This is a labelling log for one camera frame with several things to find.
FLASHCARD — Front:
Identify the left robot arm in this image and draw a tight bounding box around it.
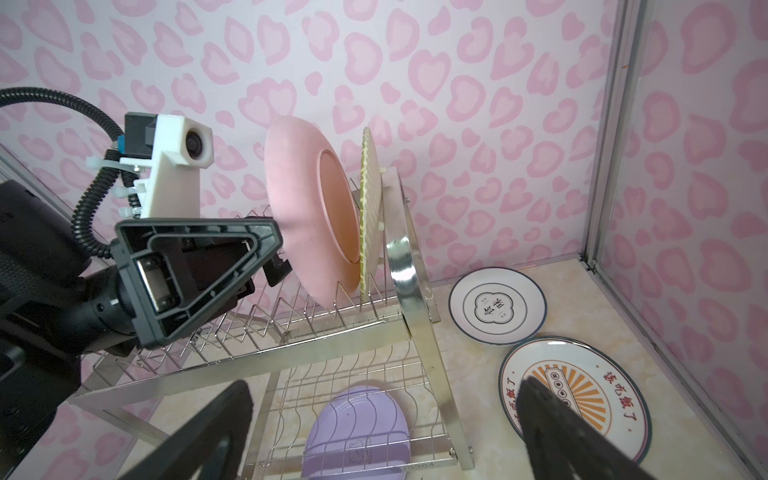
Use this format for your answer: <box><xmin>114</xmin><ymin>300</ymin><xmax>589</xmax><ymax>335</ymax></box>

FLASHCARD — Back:
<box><xmin>1</xmin><ymin>181</ymin><xmax>291</xmax><ymax>473</ymax></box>

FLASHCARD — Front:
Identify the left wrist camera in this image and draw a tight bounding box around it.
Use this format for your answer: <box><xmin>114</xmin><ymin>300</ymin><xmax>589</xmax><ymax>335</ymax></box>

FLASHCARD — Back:
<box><xmin>118</xmin><ymin>112</ymin><xmax>214</xmax><ymax>219</ymax></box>

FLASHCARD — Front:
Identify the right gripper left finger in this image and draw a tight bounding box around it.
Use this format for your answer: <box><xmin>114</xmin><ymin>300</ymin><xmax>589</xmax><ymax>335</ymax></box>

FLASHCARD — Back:
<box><xmin>123</xmin><ymin>380</ymin><xmax>253</xmax><ymax>480</ymax></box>

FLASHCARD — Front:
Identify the yellow woven plate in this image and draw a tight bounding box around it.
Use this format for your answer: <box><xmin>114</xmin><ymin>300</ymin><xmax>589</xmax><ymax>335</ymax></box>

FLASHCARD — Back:
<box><xmin>359</xmin><ymin>127</ymin><xmax>383</xmax><ymax>300</ymax></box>

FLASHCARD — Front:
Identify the purple shell-shaped plate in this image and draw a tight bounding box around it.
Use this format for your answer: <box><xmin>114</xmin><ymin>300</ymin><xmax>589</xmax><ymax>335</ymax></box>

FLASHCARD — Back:
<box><xmin>301</xmin><ymin>385</ymin><xmax>411</xmax><ymax>479</ymax></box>

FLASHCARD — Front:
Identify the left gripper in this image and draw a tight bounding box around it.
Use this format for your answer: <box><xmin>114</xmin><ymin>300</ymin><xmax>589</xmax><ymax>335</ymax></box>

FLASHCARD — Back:
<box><xmin>89</xmin><ymin>217</ymin><xmax>292</xmax><ymax>349</ymax></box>

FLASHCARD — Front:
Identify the steel two-tier dish rack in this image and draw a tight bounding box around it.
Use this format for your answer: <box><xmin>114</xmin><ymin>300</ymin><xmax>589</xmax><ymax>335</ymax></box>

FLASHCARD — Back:
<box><xmin>74</xmin><ymin>170</ymin><xmax>475</xmax><ymax>479</ymax></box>

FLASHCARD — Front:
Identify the white plate orange sunburst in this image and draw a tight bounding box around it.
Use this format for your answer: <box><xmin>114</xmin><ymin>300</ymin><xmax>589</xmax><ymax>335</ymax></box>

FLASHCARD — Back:
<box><xmin>498</xmin><ymin>336</ymin><xmax>652</xmax><ymax>463</ymax></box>

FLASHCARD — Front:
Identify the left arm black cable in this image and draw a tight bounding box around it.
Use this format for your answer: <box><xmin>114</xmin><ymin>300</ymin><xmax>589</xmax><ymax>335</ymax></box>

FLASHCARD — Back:
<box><xmin>0</xmin><ymin>87</ymin><xmax>142</xmax><ymax>260</ymax></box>

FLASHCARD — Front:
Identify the pink bear plate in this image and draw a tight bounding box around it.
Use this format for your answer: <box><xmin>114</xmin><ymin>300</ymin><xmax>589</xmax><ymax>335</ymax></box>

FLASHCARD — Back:
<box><xmin>264</xmin><ymin>116</ymin><xmax>361</xmax><ymax>309</ymax></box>

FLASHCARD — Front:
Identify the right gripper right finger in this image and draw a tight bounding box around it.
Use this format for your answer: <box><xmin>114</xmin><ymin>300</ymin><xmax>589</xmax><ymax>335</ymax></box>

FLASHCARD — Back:
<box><xmin>517</xmin><ymin>377</ymin><xmax>653</xmax><ymax>480</ymax></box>

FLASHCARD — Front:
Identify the white plate black rim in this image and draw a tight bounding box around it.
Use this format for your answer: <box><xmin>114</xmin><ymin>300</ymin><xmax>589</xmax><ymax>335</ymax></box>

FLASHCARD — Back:
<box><xmin>448</xmin><ymin>267</ymin><xmax>548</xmax><ymax>345</ymax></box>

